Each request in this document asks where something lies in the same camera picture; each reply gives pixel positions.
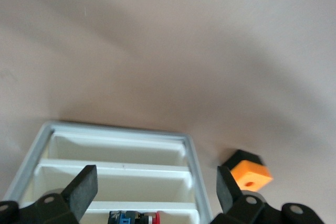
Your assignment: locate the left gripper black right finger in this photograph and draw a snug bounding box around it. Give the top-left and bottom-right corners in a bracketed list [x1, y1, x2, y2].
[212, 166, 324, 224]

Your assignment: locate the white drawer cabinet housing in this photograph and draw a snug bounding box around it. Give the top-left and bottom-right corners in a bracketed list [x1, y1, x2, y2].
[2, 120, 214, 224]

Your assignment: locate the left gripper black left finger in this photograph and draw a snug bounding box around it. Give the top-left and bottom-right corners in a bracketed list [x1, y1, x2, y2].
[0, 164, 99, 224]

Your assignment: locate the red push button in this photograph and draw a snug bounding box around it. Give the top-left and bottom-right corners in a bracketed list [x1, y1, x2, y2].
[108, 209, 161, 224]

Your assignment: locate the white plastic drawer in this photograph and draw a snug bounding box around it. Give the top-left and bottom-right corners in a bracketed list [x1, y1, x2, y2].
[83, 201, 201, 224]

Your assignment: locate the orange box with black base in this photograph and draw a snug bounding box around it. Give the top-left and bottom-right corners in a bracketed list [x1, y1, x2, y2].
[219, 149, 274, 194]

